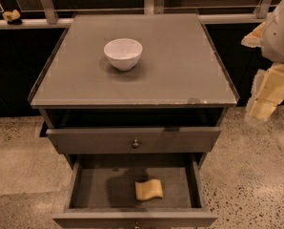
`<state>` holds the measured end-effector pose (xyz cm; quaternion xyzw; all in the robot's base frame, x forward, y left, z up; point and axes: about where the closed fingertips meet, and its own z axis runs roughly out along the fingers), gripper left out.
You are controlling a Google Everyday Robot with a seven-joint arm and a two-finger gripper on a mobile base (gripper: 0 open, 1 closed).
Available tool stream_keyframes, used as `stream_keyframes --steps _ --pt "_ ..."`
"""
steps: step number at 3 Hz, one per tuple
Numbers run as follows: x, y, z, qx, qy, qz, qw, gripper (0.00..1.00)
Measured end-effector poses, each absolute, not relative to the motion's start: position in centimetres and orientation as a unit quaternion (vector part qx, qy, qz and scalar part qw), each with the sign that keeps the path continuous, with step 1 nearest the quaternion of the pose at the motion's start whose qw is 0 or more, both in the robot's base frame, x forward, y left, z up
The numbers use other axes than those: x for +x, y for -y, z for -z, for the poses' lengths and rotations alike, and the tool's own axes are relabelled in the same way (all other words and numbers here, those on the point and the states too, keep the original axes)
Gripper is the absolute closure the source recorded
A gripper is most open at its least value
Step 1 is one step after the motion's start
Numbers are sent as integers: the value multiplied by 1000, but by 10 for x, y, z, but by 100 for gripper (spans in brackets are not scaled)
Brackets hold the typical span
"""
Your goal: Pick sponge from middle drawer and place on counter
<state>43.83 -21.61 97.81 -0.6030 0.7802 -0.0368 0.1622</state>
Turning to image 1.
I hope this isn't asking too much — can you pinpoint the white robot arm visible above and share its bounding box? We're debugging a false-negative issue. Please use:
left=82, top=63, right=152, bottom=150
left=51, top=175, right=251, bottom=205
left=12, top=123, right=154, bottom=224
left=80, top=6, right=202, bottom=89
left=241, top=0, right=284, bottom=124

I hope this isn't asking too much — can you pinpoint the grey drawer cabinet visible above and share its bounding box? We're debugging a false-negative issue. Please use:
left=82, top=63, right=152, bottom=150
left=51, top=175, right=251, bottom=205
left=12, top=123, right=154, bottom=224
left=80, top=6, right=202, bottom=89
left=27, top=13, right=240, bottom=229

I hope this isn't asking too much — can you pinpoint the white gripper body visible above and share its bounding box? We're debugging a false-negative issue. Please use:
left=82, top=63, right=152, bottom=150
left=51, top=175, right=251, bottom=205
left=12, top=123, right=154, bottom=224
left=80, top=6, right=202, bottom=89
left=261, top=0, right=284, bottom=63

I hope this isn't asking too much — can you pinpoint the brass top drawer knob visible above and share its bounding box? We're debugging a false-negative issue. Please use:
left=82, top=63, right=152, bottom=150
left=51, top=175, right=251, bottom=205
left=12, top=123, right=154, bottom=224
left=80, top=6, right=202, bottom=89
left=132, top=139, right=140, bottom=149

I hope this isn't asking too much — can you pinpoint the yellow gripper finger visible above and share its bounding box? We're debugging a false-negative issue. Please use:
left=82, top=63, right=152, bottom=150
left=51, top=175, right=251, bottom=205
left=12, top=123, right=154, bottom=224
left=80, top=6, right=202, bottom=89
left=241, top=23, right=265, bottom=48
left=245, top=63, right=284, bottom=125

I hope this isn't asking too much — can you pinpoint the small yellow object on ledge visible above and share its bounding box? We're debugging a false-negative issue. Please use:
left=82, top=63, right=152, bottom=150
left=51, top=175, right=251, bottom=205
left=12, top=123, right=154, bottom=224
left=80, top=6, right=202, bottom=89
left=2, top=10, right=22, bottom=25

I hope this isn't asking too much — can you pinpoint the brass middle drawer knob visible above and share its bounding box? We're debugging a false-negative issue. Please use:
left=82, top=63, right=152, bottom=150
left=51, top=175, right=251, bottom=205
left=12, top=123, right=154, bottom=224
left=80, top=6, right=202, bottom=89
left=133, top=221, right=141, bottom=229

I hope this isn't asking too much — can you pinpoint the white ceramic bowl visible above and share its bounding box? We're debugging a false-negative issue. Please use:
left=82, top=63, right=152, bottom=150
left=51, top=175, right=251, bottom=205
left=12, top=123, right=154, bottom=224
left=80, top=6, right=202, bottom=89
left=104, top=38, right=143, bottom=71

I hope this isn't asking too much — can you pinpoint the yellow sponge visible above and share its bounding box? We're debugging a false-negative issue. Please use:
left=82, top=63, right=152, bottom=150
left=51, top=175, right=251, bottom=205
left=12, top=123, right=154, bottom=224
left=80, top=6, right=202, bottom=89
left=135, top=179, right=163, bottom=201

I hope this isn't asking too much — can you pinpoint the grey drawer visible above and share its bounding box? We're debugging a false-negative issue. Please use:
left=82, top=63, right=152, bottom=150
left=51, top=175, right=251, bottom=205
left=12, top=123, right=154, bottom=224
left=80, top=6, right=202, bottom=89
left=52, top=154, right=217, bottom=229
left=47, top=127, right=220, bottom=155

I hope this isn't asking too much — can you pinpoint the brass drawer knob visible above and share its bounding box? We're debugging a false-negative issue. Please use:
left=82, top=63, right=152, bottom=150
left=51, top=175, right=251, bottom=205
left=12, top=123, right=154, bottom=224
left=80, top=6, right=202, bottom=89
left=133, top=221, right=141, bottom=229
left=132, top=139, right=140, bottom=149

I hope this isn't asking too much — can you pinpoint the metal window railing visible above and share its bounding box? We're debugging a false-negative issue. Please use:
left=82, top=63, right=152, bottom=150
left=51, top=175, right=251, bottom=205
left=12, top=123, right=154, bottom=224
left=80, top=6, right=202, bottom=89
left=0, top=0, right=281, bottom=28

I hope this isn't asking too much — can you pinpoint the grey top drawer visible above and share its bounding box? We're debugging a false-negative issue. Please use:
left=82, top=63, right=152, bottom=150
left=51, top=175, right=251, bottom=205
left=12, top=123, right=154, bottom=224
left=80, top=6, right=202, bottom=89
left=47, top=127, right=220, bottom=155

